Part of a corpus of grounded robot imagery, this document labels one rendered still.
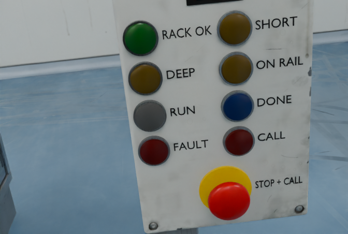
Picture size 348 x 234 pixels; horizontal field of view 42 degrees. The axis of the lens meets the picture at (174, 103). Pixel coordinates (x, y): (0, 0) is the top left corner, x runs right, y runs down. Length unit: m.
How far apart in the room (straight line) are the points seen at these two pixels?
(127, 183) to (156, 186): 1.87
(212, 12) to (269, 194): 0.19
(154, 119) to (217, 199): 0.10
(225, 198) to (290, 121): 0.09
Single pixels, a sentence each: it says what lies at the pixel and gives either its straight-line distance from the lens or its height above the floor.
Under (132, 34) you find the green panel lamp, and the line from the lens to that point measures 0.38.
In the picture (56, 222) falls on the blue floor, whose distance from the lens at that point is 2.16.
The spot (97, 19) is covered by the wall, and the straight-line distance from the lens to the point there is 4.07.
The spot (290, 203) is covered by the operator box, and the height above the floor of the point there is 0.94.
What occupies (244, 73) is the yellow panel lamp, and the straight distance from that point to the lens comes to 0.40.
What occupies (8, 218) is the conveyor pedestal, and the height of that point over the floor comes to 0.04.
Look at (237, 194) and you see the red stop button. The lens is 0.43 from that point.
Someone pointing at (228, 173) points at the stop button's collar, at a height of 0.99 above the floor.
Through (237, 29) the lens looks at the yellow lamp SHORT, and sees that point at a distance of 0.39.
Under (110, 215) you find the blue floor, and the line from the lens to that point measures 2.12.
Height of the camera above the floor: 1.23
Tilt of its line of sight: 23 degrees down
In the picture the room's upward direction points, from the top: 5 degrees counter-clockwise
